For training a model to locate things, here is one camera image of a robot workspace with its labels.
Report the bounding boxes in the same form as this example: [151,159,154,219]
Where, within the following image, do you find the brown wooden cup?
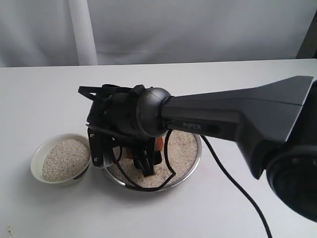
[126,137,163,159]

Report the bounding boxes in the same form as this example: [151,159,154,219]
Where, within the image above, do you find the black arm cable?
[78,84,274,238]

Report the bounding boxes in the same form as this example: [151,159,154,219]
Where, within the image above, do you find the white ceramic bowl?
[30,133,91,187]

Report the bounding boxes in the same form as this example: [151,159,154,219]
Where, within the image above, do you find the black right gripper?
[85,85,162,177]

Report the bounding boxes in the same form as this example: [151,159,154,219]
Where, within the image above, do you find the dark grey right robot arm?
[78,76,317,221]

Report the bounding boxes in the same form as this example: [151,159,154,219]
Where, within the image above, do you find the white rice grains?
[42,139,90,182]

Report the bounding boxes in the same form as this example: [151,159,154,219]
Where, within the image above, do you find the white backdrop curtain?
[0,0,317,67]

